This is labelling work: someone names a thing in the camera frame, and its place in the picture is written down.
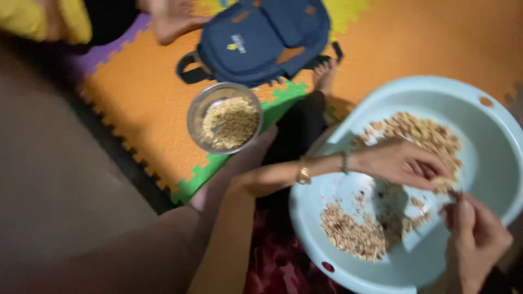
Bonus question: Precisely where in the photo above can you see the person's left hand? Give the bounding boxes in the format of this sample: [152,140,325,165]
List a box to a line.
[351,138,452,192]

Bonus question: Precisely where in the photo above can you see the person's right hand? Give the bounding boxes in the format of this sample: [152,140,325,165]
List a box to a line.
[439,193,514,284]

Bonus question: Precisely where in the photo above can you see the small clump of peanuts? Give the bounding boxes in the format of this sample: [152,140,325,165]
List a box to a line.
[431,176,457,195]

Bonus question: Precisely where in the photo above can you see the heap of whole peanuts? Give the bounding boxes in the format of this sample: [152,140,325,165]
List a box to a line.
[351,112,464,195]

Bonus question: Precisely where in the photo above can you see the light blue plastic basin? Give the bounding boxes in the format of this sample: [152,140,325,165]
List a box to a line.
[289,75,523,294]

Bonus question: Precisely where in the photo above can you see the heap of crushed peanut bits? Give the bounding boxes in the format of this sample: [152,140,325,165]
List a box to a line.
[320,192,431,263]

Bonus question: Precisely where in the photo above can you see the gold wristwatch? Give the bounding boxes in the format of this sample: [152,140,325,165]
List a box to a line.
[296,164,313,185]

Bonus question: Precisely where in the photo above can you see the person's black trouser leg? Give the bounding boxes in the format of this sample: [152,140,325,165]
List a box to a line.
[255,91,328,213]

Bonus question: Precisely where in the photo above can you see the person's dark red garment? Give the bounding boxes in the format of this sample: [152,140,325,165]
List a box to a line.
[244,208,348,294]

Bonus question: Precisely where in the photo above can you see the person's bare leg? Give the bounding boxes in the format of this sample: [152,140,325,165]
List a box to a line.
[25,124,279,294]

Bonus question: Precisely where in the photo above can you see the peanuts in steel bowl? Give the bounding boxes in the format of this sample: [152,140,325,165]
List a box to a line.
[201,96,260,150]

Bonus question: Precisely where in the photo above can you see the blue backpack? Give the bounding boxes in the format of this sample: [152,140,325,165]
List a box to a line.
[176,0,345,87]

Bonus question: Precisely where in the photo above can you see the green foam mat edging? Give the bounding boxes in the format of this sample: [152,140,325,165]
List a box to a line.
[172,80,340,206]

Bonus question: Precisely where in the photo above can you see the round steel bowl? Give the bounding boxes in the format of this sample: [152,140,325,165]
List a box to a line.
[187,82,264,156]

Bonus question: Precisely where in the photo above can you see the orange foam puzzle mat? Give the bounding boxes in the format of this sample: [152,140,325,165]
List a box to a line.
[80,0,523,193]

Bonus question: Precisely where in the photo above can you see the purple foam puzzle mat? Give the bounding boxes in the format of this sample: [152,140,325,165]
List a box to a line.
[70,12,153,77]

